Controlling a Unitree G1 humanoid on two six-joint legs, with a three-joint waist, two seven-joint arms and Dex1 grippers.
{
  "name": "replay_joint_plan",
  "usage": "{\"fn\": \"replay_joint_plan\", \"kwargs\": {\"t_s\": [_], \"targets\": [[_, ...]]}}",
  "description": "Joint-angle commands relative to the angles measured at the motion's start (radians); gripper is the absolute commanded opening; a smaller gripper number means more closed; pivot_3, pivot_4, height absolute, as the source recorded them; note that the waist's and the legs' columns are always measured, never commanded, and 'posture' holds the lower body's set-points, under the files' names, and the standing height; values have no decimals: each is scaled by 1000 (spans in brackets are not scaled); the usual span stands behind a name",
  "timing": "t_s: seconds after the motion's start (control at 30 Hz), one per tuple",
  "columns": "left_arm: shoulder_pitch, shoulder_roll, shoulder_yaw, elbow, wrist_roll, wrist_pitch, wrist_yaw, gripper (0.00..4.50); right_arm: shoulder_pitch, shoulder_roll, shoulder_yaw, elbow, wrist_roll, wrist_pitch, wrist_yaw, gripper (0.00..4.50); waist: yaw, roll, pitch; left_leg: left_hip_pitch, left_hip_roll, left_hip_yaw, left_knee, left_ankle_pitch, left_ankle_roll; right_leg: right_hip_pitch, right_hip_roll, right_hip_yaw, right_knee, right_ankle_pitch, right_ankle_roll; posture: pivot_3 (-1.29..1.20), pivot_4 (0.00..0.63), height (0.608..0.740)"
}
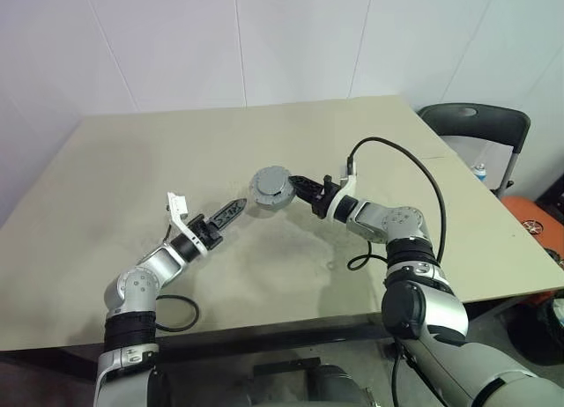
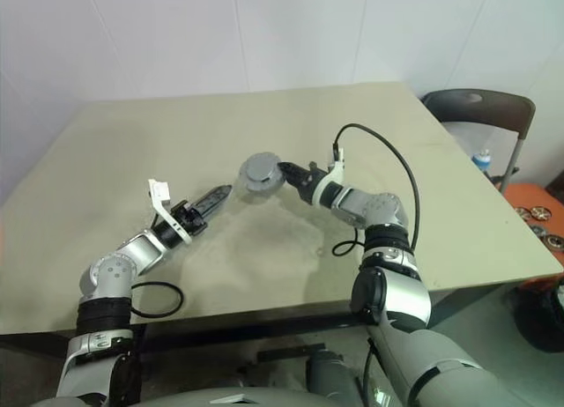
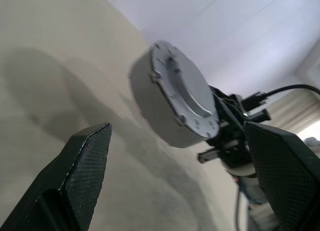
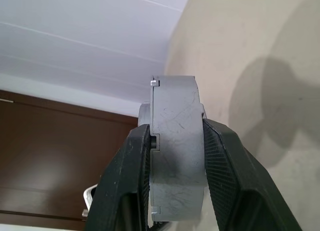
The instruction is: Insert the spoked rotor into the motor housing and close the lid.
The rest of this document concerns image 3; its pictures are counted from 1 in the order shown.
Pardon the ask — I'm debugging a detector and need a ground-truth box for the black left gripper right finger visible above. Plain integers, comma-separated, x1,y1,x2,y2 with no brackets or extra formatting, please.
242,120,320,231

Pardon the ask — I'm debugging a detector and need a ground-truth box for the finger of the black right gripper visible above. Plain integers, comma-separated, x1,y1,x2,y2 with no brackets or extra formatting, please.
209,85,227,128

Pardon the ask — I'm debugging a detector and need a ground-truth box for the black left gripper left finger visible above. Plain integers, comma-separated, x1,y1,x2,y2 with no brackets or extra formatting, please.
0,122,113,231

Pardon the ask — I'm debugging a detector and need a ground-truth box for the grey round motor lid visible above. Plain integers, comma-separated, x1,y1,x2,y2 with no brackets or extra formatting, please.
127,46,209,149

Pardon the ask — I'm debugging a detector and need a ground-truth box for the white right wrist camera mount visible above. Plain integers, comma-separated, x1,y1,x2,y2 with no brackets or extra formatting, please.
227,165,256,179

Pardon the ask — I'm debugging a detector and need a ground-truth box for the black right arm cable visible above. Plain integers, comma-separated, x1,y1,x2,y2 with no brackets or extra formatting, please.
263,83,320,97

